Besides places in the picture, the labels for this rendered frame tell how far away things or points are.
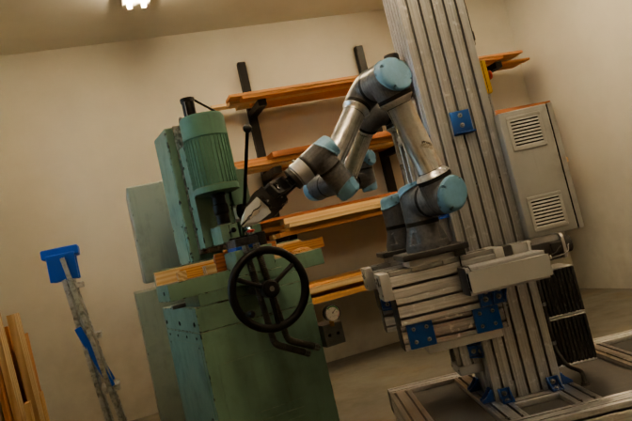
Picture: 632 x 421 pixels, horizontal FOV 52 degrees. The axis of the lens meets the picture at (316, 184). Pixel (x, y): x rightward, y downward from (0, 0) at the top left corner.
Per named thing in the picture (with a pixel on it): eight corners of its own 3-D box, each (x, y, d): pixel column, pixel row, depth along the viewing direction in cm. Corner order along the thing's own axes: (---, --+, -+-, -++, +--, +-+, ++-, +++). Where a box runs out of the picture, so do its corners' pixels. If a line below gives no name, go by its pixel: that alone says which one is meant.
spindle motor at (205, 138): (201, 194, 239) (183, 113, 242) (190, 200, 255) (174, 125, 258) (245, 185, 247) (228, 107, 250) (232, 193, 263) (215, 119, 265)
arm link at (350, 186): (347, 190, 203) (324, 163, 201) (366, 183, 194) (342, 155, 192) (332, 206, 200) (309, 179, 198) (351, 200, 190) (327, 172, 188)
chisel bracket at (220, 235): (224, 247, 243) (219, 225, 244) (213, 250, 256) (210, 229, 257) (243, 242, 247) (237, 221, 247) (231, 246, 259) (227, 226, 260)
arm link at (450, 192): (448, 208, 221) (377, 64, 218) (478, 201, 208) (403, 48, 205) (423, 224, 215) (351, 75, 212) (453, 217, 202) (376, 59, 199)
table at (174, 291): (175, 302, 212) (171, 284, 212) (158, 303, 239) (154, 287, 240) (336, 261, 238) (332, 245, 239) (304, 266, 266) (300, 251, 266)
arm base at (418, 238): (444, 243, 230) (437, 216, 230) (454, 243, 215) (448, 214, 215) (403, 253, 229) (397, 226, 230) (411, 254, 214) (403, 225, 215)
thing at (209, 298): (199, 306, 224) (197, 295, 225) (186, 306, 243) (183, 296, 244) (303, 279, 242) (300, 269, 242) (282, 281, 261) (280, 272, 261)
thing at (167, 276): (157, 286, 237) (154, 272, 237) (156, 286, 239) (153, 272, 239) (303, 251, 263) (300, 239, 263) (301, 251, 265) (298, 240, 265)
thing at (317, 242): (182, 280, 239) (180, 270, 239) (181, 280, 241) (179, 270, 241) (324, 246, 265) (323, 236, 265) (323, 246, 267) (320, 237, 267)
